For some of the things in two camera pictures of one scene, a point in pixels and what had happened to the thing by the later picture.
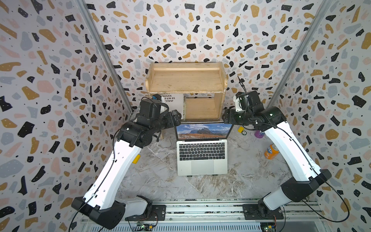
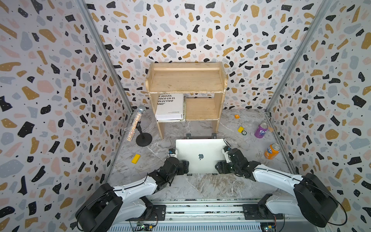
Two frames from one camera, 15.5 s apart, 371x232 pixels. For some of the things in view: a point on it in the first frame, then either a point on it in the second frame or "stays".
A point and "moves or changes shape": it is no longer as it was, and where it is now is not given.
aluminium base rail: x=223 y=215 stays
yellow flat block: x=136 y=159 stays
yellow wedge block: x=240 y=129 stays
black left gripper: x=178 y=119 to x=186 y=170
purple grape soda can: x=259 y=135 stays
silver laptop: x=202 y=149 moves or changes shape
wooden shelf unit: x=203 y=84 stays
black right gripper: x=229 y=114 to x=223 y=163
